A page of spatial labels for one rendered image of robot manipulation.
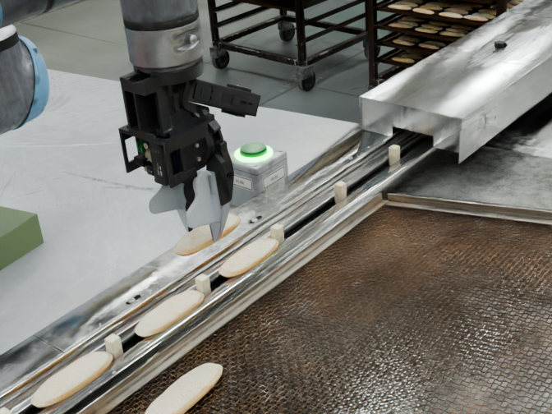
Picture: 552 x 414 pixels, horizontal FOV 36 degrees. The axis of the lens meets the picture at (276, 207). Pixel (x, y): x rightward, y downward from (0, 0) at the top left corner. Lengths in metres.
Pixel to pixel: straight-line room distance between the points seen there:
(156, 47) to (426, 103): 0.58
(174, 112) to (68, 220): 0.45
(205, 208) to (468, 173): 0.53
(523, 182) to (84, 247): 0.64
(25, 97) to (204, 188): 0.36
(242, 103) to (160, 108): 0.12
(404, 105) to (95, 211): 0.49
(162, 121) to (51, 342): 0.28
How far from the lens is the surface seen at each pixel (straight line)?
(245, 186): 1.23
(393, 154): 1.30
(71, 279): 1.15
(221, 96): 0.92
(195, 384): 0.80
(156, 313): 0.99
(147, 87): 0.85
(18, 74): 1.20
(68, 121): 1.65
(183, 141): 0.88
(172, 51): 0.85
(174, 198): 0.98
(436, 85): 1.40
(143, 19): 0.84
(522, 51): 1.55
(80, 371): 0.93
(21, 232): 1.22
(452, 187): 1.29
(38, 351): 0.97
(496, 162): 1.37
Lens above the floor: 1.42
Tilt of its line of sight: 29 degrees down
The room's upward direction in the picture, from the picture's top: 5 degrees counter-clockwise
